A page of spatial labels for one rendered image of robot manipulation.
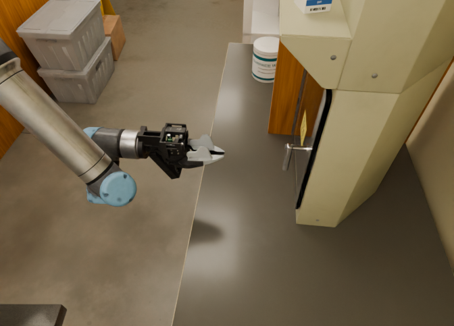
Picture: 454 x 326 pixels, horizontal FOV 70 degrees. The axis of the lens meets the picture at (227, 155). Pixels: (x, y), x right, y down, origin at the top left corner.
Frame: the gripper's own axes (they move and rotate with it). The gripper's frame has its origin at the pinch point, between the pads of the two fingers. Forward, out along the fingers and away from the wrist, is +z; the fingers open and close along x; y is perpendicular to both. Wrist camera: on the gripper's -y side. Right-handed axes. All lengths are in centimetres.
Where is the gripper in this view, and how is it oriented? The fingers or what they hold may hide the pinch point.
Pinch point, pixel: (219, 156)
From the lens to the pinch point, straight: 83.8
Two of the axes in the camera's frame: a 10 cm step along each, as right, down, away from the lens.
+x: 1.0, -7.4, 6.7
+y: 0.0, -6.7, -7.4
